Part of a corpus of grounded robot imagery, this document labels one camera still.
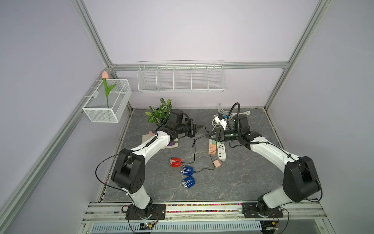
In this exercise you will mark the red electric shaver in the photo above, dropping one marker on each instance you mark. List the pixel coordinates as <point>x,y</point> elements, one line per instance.
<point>175,162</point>

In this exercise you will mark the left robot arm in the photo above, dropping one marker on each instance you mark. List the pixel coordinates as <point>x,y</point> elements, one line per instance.
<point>129,170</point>

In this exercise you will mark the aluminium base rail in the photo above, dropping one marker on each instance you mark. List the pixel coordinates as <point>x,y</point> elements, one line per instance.
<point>200,211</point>

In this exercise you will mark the white power strip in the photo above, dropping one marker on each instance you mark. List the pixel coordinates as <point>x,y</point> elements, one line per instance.
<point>221,151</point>

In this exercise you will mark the orange power strip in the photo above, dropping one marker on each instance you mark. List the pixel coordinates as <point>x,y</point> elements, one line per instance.
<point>212,148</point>

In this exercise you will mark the pink artificial tulip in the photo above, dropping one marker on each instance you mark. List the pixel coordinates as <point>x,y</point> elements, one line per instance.
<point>107,88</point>

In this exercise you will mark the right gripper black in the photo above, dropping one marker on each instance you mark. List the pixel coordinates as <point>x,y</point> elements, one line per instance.
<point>218,135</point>

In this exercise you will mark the pink charger cube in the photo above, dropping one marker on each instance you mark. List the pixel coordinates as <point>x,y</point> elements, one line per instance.
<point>217,163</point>

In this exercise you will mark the long white wire shelf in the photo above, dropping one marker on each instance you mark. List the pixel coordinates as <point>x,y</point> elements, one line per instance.
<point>181,76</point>

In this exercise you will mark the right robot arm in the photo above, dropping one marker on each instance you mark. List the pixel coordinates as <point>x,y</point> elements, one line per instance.
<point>300,178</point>

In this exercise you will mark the white wire basket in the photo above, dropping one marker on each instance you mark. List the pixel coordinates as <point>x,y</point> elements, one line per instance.
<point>96,106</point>

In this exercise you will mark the cream hand-shaped holder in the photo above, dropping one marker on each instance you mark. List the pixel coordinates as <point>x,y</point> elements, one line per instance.
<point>146,137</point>

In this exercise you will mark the potted green plant black vase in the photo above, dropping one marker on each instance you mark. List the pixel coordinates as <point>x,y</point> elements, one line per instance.
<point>158,115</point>

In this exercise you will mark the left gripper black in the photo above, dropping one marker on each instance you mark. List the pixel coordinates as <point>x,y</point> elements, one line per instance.
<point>193,127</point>

